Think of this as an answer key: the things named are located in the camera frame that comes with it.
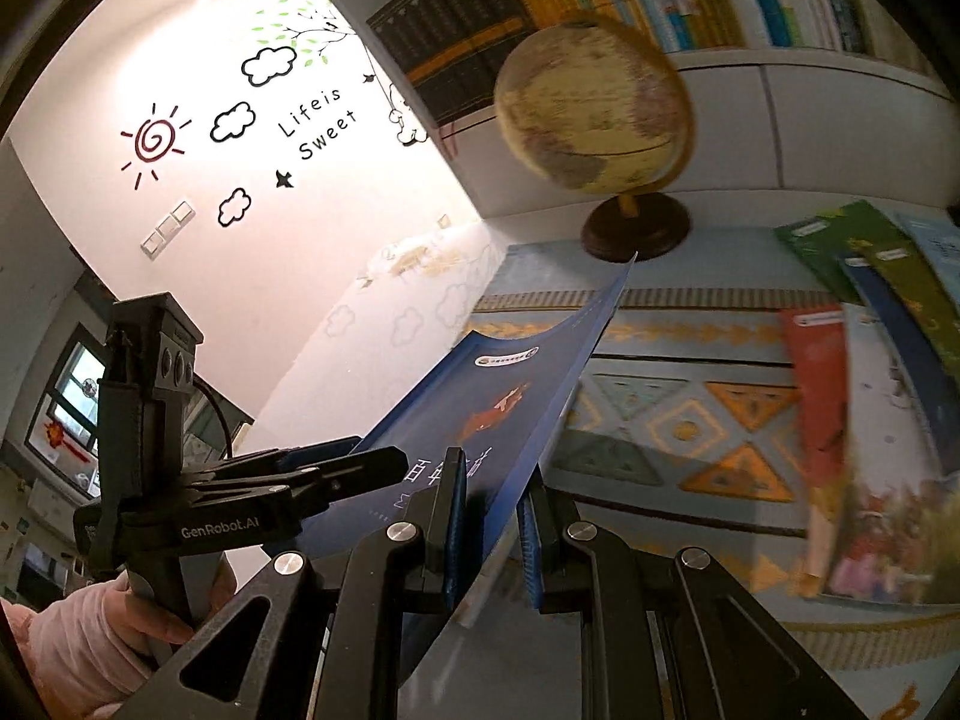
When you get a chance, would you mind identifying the white rabbit hill book three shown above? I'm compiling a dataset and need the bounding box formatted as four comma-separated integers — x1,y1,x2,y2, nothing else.
820,304,958,606

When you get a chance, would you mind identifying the olive green book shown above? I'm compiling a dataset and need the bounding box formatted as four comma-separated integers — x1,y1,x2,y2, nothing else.
857,238,960,382

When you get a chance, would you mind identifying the light blue poetry book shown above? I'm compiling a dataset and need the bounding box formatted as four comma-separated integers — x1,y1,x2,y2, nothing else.
896,213,960,302

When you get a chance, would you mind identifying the patterned blue table runner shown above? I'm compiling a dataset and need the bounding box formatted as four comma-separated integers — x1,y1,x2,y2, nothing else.
449,239,960,720

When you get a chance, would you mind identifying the dark blue fairy tale book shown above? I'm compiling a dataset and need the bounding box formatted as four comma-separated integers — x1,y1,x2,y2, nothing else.
295,265,630,557

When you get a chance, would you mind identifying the black cable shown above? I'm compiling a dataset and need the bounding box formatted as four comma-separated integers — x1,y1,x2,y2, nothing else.
190,377,236,460

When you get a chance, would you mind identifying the left hand pink sleeve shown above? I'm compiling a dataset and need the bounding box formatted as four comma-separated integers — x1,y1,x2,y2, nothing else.
2,574,197,718

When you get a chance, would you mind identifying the dark green book at back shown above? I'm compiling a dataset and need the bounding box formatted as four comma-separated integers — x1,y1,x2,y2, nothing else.
775,200,907,304

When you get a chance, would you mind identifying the red orange illustrated book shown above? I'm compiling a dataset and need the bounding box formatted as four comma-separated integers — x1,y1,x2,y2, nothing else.
779,305,848,598

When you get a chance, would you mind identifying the antique yellow desk globe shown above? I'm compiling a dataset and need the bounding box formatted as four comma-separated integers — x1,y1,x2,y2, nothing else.
493,11,697,263

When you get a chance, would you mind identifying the white bookshelf with books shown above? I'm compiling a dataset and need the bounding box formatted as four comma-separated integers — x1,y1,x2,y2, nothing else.
332,0,958,216

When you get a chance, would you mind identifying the blue eagle fable book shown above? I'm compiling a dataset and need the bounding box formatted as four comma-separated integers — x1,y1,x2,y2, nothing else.
838,255,958,478

